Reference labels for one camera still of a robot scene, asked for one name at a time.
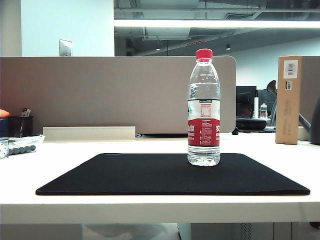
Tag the clear plastic bottle red label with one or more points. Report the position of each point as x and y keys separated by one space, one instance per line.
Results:
x=203 y=135

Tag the black mouse pad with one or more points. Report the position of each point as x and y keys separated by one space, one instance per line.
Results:
x=150 y=175

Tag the small clear background bottle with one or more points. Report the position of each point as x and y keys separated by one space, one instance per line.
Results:
x=263 y=111

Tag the beige desk divider panel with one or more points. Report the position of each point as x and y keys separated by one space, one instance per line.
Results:
x=100 y=92

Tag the small black object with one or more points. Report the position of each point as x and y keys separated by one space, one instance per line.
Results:
x=235 y=130

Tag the black computer monitor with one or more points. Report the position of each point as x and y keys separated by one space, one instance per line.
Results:
x=246 y=100

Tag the black round cushion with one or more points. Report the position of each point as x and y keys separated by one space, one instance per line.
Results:
x=251 y=123

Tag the white cylinder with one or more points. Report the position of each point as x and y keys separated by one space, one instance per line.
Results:
x=256 y=107

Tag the black office chair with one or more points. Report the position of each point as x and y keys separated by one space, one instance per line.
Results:
x=272 y=86

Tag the long ceiling light strip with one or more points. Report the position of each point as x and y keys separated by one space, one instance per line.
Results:
x=237 y=23

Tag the tall brown cardboard box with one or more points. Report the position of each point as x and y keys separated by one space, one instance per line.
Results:
x=287 y=112

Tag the black pen holder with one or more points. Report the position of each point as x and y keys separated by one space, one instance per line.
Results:
x=22 y=126

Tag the plastic bag of black discs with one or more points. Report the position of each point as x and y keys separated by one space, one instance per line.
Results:
x=22 y=147

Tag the beige divider panel behind box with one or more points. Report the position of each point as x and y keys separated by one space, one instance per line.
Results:
x=310 y=82

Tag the orange object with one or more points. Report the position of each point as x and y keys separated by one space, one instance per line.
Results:
x=3 y=113

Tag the dark blue box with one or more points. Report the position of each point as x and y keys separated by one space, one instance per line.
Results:
x=3 y=127

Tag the metal wall plate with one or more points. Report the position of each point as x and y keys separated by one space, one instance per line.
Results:
x=65 y=48

